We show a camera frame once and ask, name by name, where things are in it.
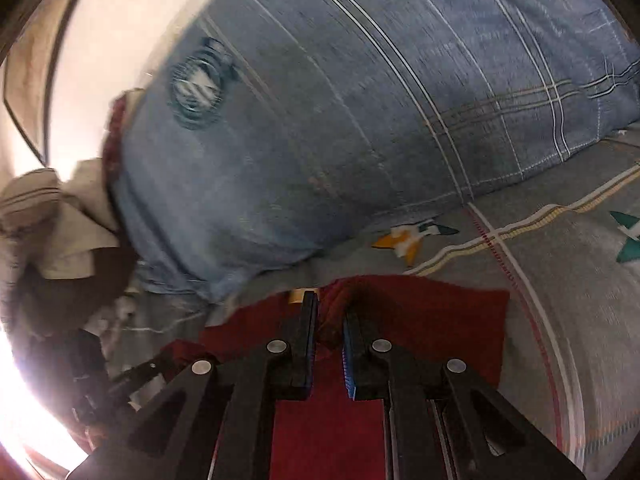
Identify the dark red fleece garment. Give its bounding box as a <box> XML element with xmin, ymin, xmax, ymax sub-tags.
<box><xmin>167</xmin><ymin>275</ymin><xmax>511</xmax><ymax>480</ymax></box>

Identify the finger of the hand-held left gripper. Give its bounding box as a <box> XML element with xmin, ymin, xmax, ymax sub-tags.
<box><xmin>107</xmin><ymin>351</ymin><xmax>175</xmax><ymax>397</ymax></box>

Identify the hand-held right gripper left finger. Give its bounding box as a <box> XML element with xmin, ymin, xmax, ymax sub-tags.
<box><xmin>67</xmin><ymin>290</ymin><xmax>321</xmax><ymax>480</ymax></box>

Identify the beige striped cloth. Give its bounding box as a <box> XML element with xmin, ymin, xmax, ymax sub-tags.
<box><xmin>0</xmin><ymin>157</ymin><xmax>123</xmax><ymax>281</ymax></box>

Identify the blue plaid pillow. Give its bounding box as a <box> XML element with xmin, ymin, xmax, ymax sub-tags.
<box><xmin>107</xmin><ymin>0</ymin><xmax>640</xmax><ymax>306</ymax></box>

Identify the grey printed bed sheet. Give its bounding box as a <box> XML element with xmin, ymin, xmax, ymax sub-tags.
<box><xmin>100</xmin><ymin>125</ymin><xmax>640</xmax><ymax>480</ymax></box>

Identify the dark cloth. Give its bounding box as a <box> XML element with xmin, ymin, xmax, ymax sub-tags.
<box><xmin>10</xmin><ymin>245</ymin><xmax>143</xmax><ymax>338</ymax></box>

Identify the brown wooden frame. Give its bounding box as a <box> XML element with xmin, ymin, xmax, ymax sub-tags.
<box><xmin>0</xmin><ymin>0</ymin><xmax>101</xmax><ymax>167</ymax></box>

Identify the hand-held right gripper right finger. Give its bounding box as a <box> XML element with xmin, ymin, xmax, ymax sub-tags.
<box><xmin>341</xmin><ymin>307</ymin><xmax>587</xmax><ymax>480</ymax></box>

